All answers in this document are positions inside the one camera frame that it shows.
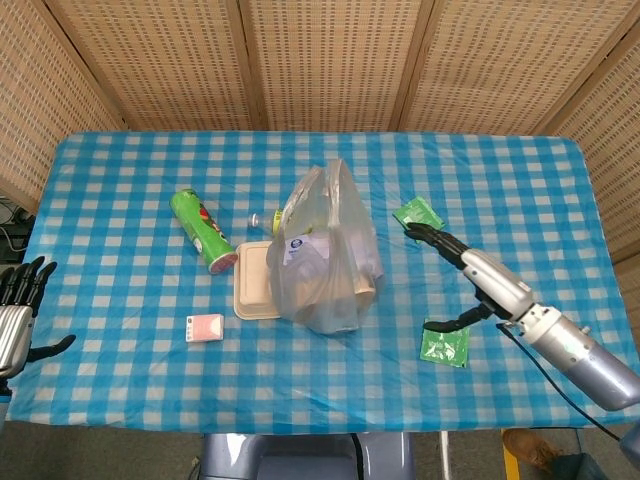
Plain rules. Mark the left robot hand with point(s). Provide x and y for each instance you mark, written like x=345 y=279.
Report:
x=14 y=320

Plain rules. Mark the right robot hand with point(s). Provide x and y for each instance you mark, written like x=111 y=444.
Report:
x=492 y=280

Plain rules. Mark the transparent plastic bag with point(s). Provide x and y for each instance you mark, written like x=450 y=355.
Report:
x=325 y=255

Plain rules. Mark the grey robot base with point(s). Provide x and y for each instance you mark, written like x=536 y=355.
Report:
x=307 y=457

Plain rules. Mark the green sachet packet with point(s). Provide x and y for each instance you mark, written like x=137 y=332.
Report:
x=444 y=347
x=419 y=216

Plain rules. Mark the blue checkered tablecloth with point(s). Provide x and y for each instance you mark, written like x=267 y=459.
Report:
x=150 y=280

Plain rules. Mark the brown shoe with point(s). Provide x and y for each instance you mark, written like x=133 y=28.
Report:
x=530 y=447

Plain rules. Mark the pink card pack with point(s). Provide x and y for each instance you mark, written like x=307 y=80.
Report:
x=205 y=328

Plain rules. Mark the green chips can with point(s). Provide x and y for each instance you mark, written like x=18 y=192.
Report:
x=202 y=231

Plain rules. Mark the clear plastic bottle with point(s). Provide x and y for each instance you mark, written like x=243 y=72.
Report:
x=264 y=220

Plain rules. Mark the beige takeout box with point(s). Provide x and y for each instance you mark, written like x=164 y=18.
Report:
x=252 y=282

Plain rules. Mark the woven bamboo folding screen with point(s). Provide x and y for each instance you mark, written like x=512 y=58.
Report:
x=330 y=60

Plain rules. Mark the yellow floor post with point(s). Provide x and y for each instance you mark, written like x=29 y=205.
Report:
x=511 y=462

